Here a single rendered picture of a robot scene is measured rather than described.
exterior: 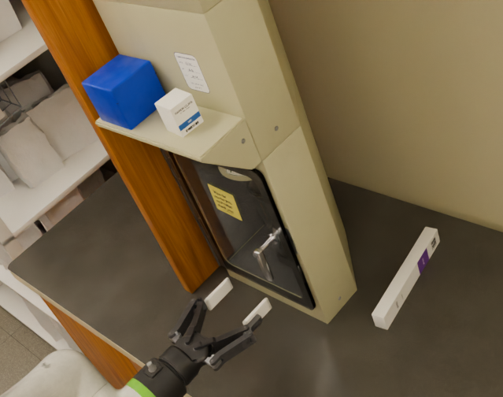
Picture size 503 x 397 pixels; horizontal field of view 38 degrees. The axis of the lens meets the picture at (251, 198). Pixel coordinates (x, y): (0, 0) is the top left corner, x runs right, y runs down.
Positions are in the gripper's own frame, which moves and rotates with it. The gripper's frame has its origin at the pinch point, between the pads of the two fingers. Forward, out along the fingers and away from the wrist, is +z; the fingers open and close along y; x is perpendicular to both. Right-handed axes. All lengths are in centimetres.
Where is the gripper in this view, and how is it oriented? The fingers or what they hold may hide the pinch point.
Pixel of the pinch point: (242, 298)
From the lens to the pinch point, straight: 146.5
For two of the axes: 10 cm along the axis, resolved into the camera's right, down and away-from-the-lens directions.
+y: -7.0, -2.8, 6.6
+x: 3.0, 7.3, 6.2
